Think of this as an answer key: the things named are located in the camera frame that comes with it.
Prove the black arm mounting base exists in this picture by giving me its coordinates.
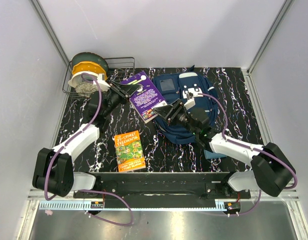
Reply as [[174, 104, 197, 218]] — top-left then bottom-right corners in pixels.
[[95, 172, 251, 211]]

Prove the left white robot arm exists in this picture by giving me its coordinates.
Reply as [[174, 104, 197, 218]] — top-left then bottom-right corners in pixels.
[[32, 81, 141, 201]]

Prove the purple cable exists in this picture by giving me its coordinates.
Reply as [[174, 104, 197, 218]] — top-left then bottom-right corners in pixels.
[[193, 92, 298, 218], [44, 74, 134, 227]]

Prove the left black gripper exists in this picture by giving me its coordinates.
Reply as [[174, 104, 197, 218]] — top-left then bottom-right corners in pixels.
[[102, 81, 140, 118]]

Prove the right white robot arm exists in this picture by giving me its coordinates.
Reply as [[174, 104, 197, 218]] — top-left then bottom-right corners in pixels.
[[153, 100, 297, 198]]

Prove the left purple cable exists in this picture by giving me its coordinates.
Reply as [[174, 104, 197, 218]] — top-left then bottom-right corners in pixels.
[[44, 74, 134, 227]]

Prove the black wire dish rack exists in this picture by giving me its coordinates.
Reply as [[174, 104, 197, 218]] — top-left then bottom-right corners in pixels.
[[62, 56, 135, 100]]

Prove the orange Treehouse book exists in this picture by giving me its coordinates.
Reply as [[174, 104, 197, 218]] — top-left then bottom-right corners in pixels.
[[114, 130, 146, 173]]

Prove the navy blue student backpack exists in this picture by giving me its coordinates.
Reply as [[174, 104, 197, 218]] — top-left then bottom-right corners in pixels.
[[152, 66, 218, 145]]

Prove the aluminium front rail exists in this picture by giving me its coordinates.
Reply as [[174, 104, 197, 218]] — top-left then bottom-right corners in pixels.
[[28, 187, 299, 201]]

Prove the yellow plate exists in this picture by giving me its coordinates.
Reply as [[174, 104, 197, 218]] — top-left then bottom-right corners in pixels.
[[72, 61, 107, 77]]

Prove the dark green plate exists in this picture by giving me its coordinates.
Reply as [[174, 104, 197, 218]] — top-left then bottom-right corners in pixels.
[[71, 52, 109, 73]]

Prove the grey patterned plate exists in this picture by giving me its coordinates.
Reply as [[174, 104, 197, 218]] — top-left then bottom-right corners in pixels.
[[75, 81, 98, 98]]

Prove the small blue wallet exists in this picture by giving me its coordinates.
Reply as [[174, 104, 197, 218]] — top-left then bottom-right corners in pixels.
[[204, 150, 227, 160]]

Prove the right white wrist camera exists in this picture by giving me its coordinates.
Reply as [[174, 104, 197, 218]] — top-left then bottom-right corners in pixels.
[[183, 91, 198, 110]]

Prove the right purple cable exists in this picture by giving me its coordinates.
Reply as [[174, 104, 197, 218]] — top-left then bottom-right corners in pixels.
[[193, 92, 298, 218]]

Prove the white plate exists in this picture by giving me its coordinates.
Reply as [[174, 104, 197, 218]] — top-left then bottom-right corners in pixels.
[[68, 71, 98, 88]]

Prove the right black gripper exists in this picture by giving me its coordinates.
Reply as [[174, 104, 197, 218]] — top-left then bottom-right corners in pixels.
[[153, 98, 199, 136]]

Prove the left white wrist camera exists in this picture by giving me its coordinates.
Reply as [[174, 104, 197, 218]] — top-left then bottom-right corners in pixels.
[[96, 73, 110, 91]]

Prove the purple paperback book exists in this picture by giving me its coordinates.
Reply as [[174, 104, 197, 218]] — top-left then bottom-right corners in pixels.
[[121, 71, 167, 123]]

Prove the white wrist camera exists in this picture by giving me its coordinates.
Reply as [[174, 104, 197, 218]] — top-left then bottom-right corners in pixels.
[[183, 91, 198, 110], [96, 73, 110, 91]]

